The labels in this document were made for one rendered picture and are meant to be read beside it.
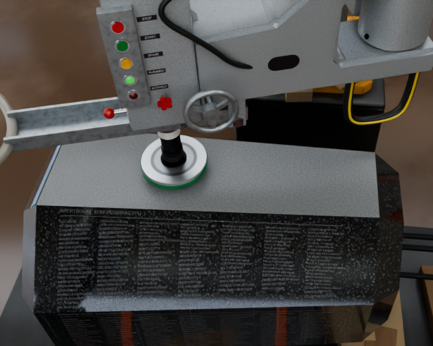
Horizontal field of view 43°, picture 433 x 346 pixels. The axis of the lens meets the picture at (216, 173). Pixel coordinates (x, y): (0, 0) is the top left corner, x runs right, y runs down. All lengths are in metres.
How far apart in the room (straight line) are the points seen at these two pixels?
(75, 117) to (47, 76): 2.11
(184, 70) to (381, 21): 0.53
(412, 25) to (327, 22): 0.24
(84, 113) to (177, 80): 0.38
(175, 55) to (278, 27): 0.26
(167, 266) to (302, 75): 0.72
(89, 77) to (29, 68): 0.44
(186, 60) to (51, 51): 2.67
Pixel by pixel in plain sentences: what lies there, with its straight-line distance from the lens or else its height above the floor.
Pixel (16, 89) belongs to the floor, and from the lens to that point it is 3.79.
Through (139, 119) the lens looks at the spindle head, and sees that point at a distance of 1.51.
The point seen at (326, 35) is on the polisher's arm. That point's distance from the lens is 1.46.
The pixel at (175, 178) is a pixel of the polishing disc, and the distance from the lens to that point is 1.73.
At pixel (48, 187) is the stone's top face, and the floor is 0.87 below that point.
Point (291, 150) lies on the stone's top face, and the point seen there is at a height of 0.87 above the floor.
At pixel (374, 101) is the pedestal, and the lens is 2.28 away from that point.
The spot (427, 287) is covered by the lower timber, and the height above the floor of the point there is 0.08.
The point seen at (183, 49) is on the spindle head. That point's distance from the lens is 1.38.
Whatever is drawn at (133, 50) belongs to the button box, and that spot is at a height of 1.45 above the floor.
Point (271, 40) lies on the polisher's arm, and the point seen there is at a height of 1.40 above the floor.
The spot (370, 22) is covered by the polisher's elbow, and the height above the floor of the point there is 1.36.
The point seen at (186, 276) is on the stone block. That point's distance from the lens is 1.76.
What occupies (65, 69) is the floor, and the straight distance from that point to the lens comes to 3.82.
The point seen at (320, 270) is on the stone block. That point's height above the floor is 0.75.
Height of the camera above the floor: 2.23
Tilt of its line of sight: 49 degrees down
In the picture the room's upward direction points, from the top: 5 degrees counter-clockwise
